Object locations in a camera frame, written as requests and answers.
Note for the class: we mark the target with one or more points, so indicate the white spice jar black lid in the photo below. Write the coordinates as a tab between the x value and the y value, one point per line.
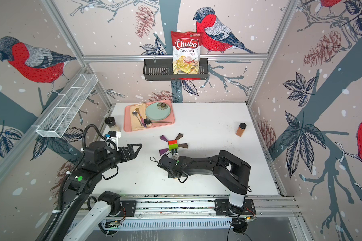
111	123

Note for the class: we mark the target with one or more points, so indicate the pink tray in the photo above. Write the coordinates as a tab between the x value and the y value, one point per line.
171	117

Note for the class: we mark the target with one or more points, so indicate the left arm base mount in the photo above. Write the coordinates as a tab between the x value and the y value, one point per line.
127	209

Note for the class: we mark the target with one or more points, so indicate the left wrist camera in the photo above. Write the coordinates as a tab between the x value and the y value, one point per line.
113	137

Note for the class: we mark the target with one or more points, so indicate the orange long block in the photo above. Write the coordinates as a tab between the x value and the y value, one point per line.
175	155

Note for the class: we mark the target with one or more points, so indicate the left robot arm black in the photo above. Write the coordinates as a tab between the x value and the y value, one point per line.
99	157

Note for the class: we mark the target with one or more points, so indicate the silver spoon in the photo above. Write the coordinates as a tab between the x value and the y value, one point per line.
136	115

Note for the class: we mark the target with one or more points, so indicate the red rectangular block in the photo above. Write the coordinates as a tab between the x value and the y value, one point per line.
172	142

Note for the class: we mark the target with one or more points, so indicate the beige napkin on tray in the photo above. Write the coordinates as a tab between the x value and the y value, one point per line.
135	125

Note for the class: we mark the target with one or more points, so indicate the black wall basket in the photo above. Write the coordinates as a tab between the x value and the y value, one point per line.
162	70

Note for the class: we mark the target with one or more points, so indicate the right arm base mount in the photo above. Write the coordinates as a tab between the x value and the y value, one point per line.
222	207

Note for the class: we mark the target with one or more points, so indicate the purple triangle block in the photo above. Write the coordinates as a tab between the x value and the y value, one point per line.
163	138
163	151

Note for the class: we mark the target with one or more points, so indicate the Chuba cassava chips bag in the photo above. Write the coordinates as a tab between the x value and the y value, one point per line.
186	49

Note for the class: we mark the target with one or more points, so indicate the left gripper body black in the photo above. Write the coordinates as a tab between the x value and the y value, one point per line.
121	156

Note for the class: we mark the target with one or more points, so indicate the white wire mesh shelf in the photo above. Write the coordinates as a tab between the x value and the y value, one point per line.
69	104

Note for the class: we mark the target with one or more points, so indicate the green rectangular block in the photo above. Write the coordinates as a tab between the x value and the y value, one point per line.
173	147

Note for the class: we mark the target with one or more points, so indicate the black ladle spoon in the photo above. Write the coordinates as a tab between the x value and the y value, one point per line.
148	121

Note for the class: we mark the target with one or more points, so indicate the light green plate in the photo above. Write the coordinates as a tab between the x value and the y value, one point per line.
158	111

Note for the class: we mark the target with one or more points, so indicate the brown triangle block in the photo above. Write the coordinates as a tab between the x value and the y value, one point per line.
184	145
179	136

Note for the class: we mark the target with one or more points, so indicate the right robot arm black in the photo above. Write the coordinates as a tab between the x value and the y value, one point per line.
230	170

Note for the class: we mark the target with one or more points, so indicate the brown spice jar black lid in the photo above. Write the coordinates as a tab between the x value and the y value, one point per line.
241	129

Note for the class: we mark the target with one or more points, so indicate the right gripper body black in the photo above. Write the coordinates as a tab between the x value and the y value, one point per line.
170	175

